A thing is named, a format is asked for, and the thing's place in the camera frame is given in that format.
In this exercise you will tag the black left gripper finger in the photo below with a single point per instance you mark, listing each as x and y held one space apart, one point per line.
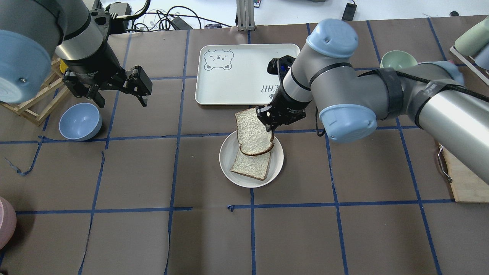
140 93
137 76

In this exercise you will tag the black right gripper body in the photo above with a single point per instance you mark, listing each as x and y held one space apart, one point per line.
289 105

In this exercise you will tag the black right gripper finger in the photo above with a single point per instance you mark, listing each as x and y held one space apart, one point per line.
274 125
263 114

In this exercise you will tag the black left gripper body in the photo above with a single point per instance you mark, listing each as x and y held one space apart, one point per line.
90 65

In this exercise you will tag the brown crust bread slice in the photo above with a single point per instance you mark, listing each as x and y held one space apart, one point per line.
252 135

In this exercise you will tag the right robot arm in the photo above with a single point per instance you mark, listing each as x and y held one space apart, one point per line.
432 94

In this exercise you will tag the bread slice on plate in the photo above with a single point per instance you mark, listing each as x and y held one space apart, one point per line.
253 166

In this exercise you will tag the cream round plate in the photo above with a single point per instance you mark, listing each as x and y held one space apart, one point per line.
227 156

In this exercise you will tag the yellow cup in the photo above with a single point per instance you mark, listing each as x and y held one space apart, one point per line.
63 67

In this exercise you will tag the blue bowl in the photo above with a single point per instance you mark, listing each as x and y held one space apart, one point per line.
80 122

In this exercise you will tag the white bear tray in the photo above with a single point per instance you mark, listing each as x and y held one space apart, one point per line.
237 74

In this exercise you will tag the wooden rack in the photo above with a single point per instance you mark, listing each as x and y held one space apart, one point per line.
51 93

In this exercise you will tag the black power adapter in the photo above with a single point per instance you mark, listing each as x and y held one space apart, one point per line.
349 11

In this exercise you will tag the green bowl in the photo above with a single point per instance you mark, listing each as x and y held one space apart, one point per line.
397 60

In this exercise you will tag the pink bowl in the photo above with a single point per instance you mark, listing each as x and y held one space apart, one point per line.
8 222

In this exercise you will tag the wooden cutting board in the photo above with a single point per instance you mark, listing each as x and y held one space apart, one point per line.
466 186

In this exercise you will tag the green mug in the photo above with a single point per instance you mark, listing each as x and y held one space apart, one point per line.
473 40

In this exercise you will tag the blue mug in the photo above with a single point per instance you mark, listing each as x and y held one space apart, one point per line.
482 59

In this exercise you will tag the aluminium frame post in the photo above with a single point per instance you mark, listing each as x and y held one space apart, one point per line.
245 15

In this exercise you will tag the white wire mug rack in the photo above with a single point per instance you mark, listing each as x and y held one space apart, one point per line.
470 63

